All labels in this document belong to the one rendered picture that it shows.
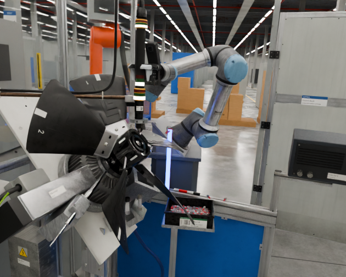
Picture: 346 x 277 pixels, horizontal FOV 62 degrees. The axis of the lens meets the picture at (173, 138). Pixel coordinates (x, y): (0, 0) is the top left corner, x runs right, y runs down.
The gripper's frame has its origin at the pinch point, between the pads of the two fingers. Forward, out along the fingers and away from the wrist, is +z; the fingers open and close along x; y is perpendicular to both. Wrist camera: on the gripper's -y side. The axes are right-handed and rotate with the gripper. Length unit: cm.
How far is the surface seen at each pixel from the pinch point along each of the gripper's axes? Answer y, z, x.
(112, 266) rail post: 120, -39, 33
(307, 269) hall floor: 148, -131, -87
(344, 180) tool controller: 41, -36, -79
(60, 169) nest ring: 37.4, 17.4, 19.8
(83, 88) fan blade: 9.6, 2.3, 20.9
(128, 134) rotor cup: 23.2, 10.2, -3.0
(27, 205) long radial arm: 37, 43, 8
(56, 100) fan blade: 11.4, 28.4, 10.4
